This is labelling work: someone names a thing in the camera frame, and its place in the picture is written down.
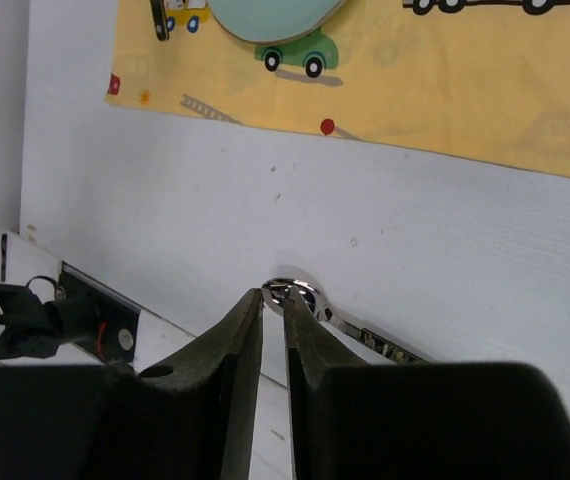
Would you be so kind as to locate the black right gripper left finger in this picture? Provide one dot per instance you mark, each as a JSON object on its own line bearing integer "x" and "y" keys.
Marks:
{"x": 206, "y": 396}

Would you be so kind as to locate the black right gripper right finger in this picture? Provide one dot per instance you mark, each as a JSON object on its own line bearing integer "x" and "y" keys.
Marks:
{"x": 312, "y": 353}

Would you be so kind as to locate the metal spoon patterned handle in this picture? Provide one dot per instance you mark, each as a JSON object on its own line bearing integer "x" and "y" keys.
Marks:
{"x": 385, "y": 345}

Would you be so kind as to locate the light green floral plate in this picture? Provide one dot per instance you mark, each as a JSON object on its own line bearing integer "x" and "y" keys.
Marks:
{"x": 272, "y": 21}

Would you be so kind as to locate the yellow vehicle print cloth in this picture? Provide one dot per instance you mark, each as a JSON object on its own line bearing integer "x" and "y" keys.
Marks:
{"x": 488, "y": 82}

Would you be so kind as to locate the metal fork patterned handle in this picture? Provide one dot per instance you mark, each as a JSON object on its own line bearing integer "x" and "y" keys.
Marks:
{"x": 160, "y": 20}

